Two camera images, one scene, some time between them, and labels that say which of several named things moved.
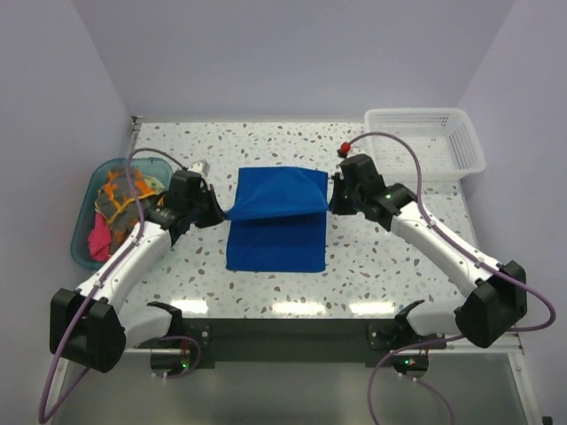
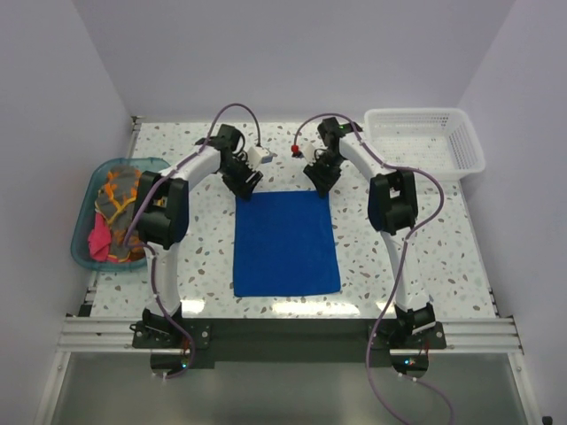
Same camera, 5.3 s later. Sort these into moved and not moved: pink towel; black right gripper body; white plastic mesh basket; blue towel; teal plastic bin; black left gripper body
Moved: blue towel; black right gripper body; black left gripper body
Not moved: white plastic mesh basket; teal plastic bin; pink towel
